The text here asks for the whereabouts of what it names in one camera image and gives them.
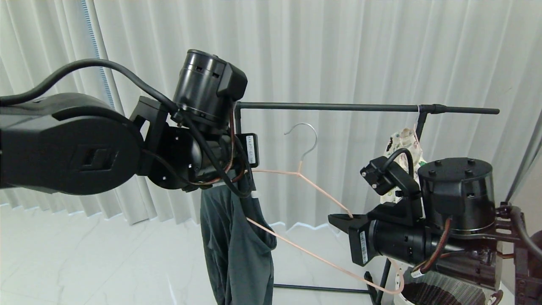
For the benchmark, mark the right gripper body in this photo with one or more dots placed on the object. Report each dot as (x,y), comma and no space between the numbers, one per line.
(398,243)

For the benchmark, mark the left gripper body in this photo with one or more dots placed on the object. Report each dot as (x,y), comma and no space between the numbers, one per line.
(186,156)

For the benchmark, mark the pink clothes hanger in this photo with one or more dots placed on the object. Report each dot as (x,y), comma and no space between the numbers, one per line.
(416,132)
(299,173)

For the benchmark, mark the dark grey garment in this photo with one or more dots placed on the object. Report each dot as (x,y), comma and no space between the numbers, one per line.
(237,262)

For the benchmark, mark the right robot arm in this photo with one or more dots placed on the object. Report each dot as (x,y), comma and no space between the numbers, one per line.
(457,199)

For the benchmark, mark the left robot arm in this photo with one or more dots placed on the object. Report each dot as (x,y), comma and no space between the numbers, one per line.
(63,144)

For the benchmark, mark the white laundry basket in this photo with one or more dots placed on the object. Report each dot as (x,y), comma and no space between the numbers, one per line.
(440,296)

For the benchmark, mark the black clothes rack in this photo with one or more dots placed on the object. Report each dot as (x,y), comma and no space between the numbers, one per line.
(338,106)

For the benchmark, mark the cream printed garment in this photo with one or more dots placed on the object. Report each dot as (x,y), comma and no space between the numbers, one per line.
(402,142)

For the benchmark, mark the white curtain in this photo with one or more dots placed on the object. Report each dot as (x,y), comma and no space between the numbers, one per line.
(338,51)

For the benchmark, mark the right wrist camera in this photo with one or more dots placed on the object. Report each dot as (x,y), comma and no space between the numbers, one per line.
(374,176)

